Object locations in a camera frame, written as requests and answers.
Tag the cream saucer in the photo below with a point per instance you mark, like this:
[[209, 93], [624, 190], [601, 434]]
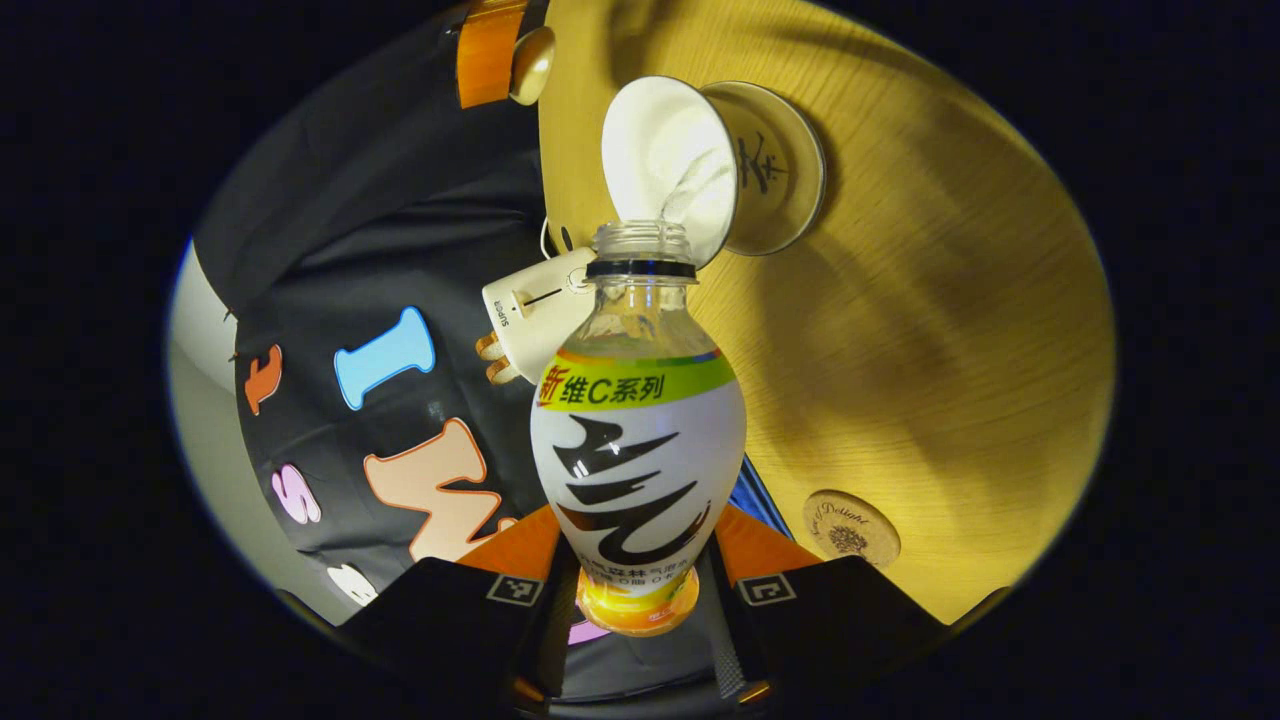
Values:
[[785, 170]]

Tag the bread slice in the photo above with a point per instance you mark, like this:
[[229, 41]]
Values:
[[488, 347], [500, 371]]

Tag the cream teacup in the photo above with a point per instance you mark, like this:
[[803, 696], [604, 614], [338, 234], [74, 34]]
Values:
[[660, 150]]

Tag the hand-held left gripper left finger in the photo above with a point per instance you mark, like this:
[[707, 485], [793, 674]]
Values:
[[450, 620]]

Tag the cream teacup lid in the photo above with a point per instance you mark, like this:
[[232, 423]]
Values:
[[533, 65]]

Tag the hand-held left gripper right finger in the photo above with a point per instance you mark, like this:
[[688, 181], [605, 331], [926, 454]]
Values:
[[840, 620]]

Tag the black backdrop cloth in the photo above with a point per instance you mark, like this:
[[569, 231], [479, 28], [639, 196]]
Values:
[[380, 200]]

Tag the round cork coaster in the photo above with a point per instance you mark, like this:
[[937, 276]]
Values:
[[850, 528]]

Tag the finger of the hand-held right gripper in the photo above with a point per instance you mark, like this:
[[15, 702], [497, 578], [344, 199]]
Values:
[[488, 55]]

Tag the cream toaster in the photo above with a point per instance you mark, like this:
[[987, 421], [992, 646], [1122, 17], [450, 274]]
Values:
[[535, 310]]

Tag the blue towel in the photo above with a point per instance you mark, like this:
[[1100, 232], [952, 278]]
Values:
[[760, 500]]

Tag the clear water bottle white label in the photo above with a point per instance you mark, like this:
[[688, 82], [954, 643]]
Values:
[[640, 460]]

